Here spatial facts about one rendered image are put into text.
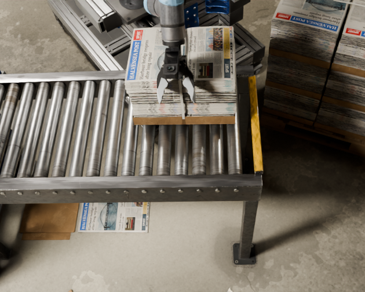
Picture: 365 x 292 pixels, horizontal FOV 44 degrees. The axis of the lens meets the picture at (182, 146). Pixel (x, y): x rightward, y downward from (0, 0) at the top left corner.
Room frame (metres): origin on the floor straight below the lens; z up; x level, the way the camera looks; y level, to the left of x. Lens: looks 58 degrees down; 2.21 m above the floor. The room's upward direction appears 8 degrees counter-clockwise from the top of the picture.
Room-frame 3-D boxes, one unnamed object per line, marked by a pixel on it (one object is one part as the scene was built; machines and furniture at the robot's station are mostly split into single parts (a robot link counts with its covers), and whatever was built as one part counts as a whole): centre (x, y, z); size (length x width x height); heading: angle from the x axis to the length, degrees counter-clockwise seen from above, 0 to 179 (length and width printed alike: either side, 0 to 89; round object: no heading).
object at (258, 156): (0.93, -0.28, 0.81); 0.43 x 0.03 x 0.02; 172
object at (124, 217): (1.05, 0.41, 0.00); 0.37 x 0.28 x 0.01; 82
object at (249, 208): (0.70, -0.23, 0.34); 0.06 x 0.06 x 0.68; 82
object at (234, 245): (0.70, -0.23, 0.01); 0.14 x 0.13 x 0.01; 172
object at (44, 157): (1.06, 0.50, 0.77); 0.47 x 0.05 x 0.05; 172
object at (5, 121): (1.09, 0.70, 0.77); 0.47 x 0.05 x 0.05; 172
